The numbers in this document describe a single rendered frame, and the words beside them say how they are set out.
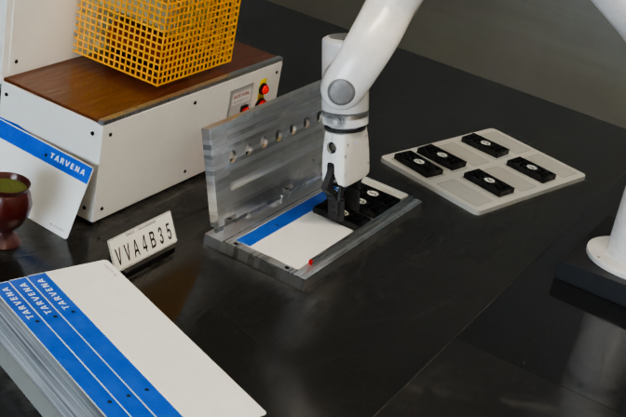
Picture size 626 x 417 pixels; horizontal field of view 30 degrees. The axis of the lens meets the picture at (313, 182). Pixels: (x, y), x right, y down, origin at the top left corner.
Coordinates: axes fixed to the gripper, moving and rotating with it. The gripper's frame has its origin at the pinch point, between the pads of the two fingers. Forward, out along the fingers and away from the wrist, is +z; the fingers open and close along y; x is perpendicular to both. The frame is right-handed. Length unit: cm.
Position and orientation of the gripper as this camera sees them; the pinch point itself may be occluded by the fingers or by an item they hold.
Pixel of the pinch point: (344, 206)
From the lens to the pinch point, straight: 214.4
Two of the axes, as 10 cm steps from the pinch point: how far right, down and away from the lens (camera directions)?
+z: 0.0, 9.4, 3.3
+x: -8.6, -1.7, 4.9
